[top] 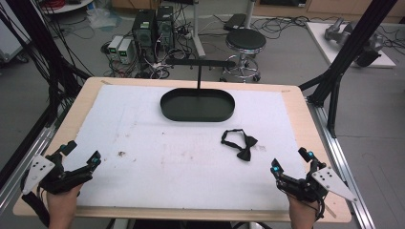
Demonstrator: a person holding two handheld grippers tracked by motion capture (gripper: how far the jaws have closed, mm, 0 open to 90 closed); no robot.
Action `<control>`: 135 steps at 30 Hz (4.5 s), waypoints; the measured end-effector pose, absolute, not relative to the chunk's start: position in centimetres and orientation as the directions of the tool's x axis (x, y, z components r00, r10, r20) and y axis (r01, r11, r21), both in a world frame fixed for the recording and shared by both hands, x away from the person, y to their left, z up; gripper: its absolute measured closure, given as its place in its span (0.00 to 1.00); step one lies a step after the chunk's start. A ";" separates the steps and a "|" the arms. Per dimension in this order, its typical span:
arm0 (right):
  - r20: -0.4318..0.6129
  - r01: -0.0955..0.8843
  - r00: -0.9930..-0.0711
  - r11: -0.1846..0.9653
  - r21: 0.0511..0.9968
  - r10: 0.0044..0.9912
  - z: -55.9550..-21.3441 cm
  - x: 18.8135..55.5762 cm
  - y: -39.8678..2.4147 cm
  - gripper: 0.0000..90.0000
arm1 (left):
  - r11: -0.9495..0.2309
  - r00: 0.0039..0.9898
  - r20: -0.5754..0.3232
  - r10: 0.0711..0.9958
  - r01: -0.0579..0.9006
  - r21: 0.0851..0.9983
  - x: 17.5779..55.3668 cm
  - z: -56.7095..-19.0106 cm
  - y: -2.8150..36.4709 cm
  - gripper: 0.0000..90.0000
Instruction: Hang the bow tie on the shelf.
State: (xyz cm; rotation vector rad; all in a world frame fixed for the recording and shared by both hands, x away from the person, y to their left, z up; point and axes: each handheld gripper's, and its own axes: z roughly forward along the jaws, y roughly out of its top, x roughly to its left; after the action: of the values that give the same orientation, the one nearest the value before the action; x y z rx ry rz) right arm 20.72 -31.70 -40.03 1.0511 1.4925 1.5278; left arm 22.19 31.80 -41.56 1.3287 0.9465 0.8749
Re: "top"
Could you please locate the black metal frame post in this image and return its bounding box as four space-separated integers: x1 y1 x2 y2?
298 0 399 139
0 0 94 189

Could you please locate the black bow tie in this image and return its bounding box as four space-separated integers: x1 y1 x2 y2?
220 128 259 162

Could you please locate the white power supply unit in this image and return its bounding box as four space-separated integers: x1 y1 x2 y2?
107 34 124 61
117 37 136 65

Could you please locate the black round stool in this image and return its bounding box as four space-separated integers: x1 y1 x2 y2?
219 28 267 84

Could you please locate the black computer tower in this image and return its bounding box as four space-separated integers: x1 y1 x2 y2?
131 9 158 64
156 5 176 52

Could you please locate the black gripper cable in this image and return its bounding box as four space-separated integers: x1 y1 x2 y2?
313 196 327 222

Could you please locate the black wrist strap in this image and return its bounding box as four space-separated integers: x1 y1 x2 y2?
20 177 52 229

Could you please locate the round white table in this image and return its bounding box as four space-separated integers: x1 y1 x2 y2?
40 0 95 15

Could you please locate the black flat device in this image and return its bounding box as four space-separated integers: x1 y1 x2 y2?
223 12 247 32

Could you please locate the white foam mat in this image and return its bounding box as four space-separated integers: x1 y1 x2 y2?
75 83 308 213

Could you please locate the white floor board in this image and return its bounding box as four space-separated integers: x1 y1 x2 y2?
305 20 397 69

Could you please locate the clear plastic bag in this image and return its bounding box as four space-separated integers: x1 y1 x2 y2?
86 7 123 32

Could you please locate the aluminium rail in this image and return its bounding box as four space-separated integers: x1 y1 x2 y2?
0 122 66 216
306 96 377 229

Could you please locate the person's left hand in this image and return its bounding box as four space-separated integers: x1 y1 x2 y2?
46 183 84 229

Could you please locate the white table leg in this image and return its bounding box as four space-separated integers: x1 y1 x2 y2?
190 0 207 59

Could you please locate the black hanger stand with tray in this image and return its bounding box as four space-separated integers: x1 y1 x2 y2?
160 58 237 123

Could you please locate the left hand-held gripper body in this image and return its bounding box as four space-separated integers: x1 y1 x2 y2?
20 154 88 196

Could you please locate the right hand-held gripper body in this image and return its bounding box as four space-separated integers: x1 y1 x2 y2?
286 165 358 203

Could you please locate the person's right hand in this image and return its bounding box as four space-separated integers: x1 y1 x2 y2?
286 193 320 229

